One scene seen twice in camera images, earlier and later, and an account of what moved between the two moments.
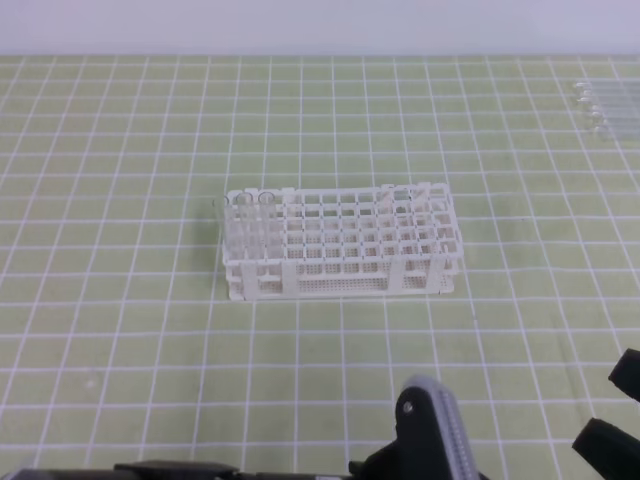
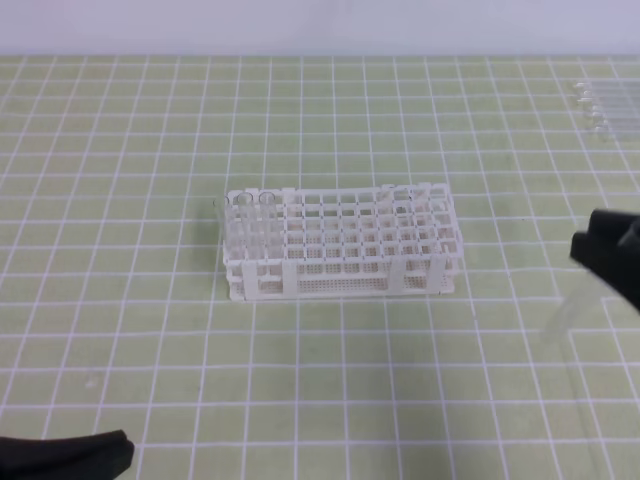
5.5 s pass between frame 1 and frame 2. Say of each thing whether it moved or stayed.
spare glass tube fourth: stayed
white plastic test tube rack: stayed
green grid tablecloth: stayed
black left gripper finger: moved
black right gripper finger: moved
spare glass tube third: stayed
